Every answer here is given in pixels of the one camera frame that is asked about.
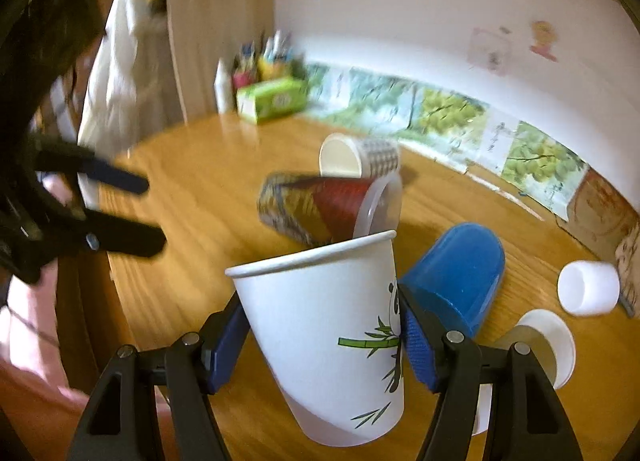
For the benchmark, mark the white panda print paper cup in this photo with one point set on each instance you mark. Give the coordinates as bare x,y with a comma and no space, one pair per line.
320,336

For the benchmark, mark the blue plastic cup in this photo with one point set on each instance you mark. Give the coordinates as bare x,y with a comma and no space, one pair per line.
457,271

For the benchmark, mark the clear plastic cup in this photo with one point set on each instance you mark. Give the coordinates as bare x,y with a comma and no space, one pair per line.
382,206

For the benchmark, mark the white glue bottle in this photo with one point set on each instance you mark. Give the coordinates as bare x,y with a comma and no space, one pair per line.
223,86

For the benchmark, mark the landscape picture strip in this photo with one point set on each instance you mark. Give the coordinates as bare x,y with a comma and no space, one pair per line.
450,116

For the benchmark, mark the small white plastic cup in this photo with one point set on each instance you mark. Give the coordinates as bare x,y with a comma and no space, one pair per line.
590,287

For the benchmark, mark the green tissue box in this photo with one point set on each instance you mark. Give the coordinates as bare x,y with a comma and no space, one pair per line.
270,98

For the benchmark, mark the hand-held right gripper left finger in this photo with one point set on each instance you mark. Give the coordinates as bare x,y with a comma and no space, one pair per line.
226,341

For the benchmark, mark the white hanging cloth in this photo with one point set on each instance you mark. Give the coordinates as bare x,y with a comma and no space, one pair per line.
125,71

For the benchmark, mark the white dotted paper cup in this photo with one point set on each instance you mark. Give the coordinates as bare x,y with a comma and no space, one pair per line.
357,156

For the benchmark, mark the red patterned paper cup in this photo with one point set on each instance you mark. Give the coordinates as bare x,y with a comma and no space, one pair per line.
320,206

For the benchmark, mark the plain white paper cup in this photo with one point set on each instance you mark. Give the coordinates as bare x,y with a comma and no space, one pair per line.
542,346

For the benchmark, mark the colourful pen holder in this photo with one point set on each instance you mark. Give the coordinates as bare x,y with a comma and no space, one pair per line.
265,58

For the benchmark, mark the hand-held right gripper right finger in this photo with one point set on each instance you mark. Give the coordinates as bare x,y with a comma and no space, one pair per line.
419,348

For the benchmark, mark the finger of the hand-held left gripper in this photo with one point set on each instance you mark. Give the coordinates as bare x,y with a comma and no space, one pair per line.
120,177
131,237

